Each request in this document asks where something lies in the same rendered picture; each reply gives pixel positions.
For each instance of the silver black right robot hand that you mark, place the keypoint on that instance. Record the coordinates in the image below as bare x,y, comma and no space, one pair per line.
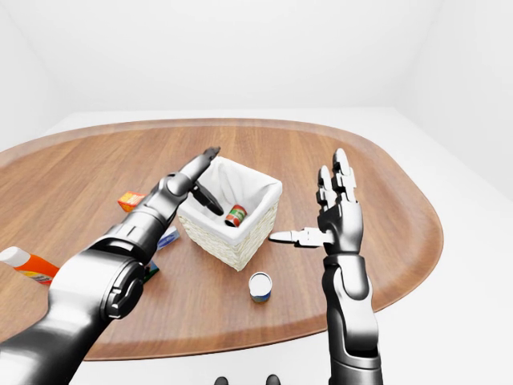
340,216

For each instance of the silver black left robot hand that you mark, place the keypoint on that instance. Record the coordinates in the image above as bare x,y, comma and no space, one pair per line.
182,182

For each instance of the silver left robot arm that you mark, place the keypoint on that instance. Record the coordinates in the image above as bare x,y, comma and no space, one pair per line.
80,297

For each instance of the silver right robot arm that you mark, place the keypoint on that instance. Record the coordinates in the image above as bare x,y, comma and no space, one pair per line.
349,313

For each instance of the white wicker basket with liner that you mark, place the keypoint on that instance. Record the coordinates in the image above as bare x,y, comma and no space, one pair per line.
230,212

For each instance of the red tomato sauce tin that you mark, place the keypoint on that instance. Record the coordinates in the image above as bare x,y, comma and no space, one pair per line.
235,216

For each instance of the orange printed food box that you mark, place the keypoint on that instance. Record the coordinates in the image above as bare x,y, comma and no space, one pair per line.
130,201

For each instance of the green printed food box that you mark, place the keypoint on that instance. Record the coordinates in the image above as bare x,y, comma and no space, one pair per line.
151,272

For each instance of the white and blue tin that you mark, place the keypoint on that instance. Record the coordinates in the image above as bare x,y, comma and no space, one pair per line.
260,286

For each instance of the orange bottle with white cap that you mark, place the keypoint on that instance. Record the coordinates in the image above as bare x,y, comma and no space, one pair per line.
30,265

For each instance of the small dark rounded shape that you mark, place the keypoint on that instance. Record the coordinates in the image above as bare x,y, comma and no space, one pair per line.
273,379
220,380

